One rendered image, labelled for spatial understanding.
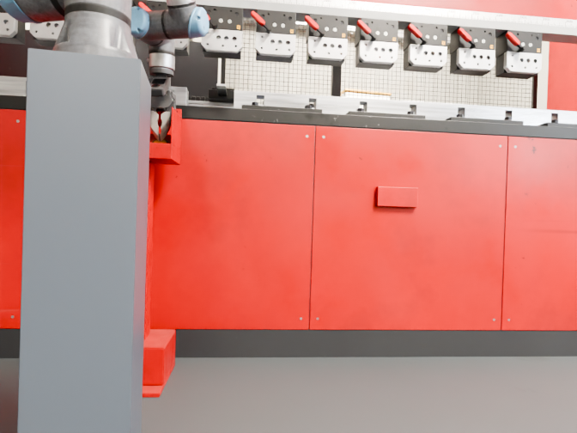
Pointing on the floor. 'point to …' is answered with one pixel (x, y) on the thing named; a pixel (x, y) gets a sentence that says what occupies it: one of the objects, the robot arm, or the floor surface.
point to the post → (336, 81)
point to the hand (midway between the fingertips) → (159, 137)
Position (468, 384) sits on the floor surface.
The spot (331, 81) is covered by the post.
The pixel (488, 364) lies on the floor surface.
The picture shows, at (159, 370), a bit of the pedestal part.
